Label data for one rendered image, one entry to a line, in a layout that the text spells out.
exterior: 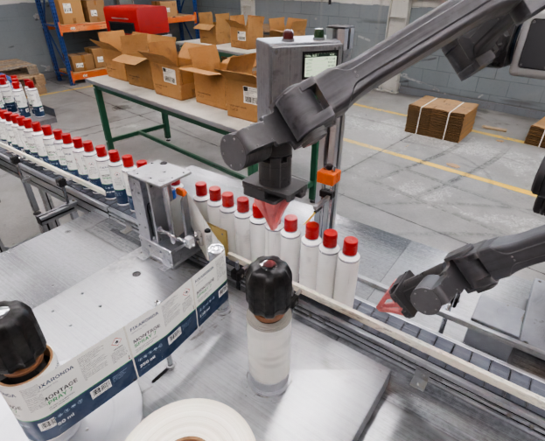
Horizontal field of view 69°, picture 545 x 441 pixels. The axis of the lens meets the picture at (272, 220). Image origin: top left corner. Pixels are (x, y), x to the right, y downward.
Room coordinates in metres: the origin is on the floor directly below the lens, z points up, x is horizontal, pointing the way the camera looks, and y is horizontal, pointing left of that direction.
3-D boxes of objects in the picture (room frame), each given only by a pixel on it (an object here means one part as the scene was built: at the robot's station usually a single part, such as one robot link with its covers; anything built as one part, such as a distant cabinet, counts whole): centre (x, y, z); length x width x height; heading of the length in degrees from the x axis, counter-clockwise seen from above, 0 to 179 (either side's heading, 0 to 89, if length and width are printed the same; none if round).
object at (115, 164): (1.26, 0.54, 0.98); 0.05 x 0.05 x 0.20
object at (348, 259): (0.73, -0.18, 0.98); 0.05 x 0.05 x 0.20
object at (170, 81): (3.22, 0.73, 0.97); 0.45 x 0.38 x 0.37; 140
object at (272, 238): (0.86, -0.01, 0.98); 0.05 x 0.05 x 0.20
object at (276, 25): (5.21, -0.16, 0.97); 0.43 x 0.42 x 0.37; 133
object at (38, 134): (1.56, 0.96, 0.98); 0.05 x 0.05 x 0.20
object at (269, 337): (0.52, 0.01, 1.03); 0.09 x 0.09 x 0.30
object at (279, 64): (0.93, -0.06, 1.38); 0.17 x 0.10 x 0.19; 109
